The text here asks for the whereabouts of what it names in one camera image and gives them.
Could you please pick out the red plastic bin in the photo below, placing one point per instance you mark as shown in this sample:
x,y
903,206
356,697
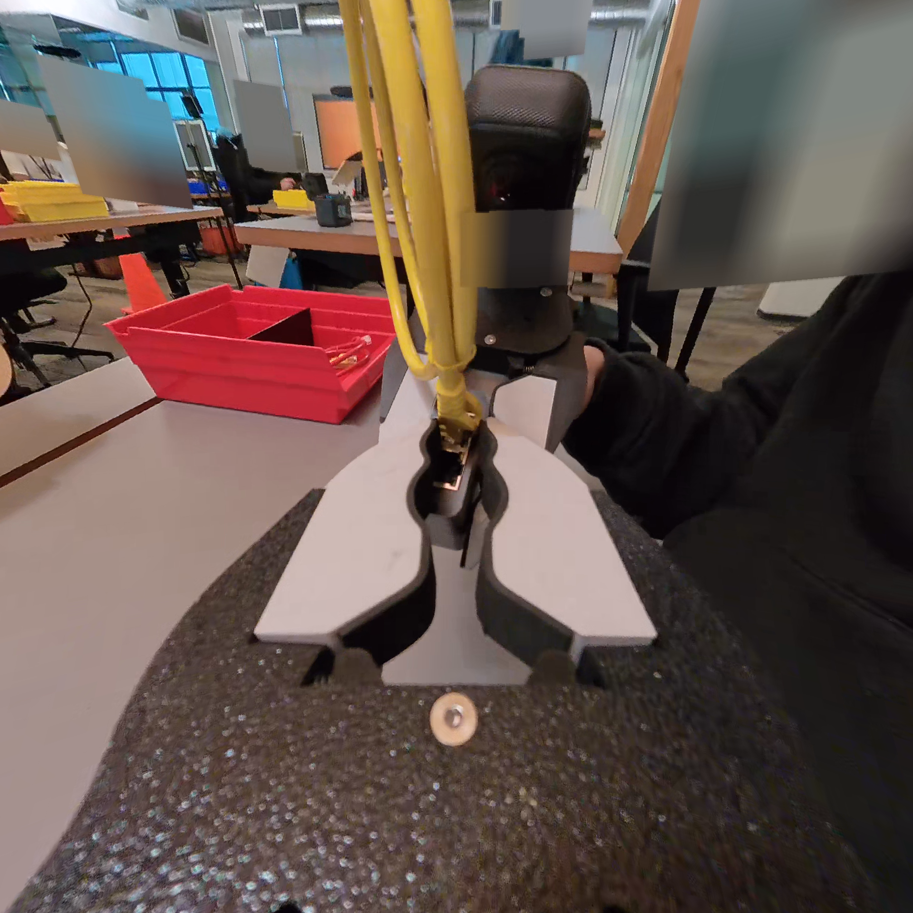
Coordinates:
x,y
214,371

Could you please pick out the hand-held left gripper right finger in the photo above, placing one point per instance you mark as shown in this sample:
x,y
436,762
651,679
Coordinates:
x,y
563,563

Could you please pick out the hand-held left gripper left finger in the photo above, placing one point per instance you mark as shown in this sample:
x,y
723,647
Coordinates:
x,y
356,556

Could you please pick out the blue bag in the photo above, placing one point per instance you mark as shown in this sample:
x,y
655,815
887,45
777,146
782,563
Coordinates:
x,y
292,274

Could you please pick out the white paper sign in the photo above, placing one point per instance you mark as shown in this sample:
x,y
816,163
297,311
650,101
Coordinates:
x,y
267,265

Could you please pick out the orange screen monitor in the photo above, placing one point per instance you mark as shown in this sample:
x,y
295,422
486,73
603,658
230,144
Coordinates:
x,y
342,132

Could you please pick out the black desktop device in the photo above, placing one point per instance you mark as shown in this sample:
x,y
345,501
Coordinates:
x,y
333,211

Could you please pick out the yellow storage bin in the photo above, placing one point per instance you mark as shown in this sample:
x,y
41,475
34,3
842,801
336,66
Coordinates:
x,y
50,201

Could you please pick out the person's torso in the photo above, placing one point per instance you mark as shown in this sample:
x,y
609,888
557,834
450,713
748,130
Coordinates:
x,y
820,642

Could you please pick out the person's right hand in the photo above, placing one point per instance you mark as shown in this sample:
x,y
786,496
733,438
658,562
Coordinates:
x,y
595,374

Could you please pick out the slim wooden post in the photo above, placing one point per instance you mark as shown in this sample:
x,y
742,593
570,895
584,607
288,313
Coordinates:
x,y
656,128

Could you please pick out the wood-edged office table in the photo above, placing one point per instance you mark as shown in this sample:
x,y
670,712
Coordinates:
x,y
107,217
321,228

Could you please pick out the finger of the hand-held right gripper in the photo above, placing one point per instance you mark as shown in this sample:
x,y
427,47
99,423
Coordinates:
x,y
528,410
410,406

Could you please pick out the orange traffic cone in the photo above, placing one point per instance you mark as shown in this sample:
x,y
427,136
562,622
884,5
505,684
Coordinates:
x,y
141,282

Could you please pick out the white wall vent unit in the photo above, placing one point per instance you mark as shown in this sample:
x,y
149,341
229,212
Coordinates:
x,y
279,18

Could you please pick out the small desktop monitor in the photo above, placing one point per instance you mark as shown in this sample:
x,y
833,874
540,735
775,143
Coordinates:
x,y
194,146

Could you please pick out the black network switch box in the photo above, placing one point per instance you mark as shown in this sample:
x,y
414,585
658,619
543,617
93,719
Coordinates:
x,y
449,513

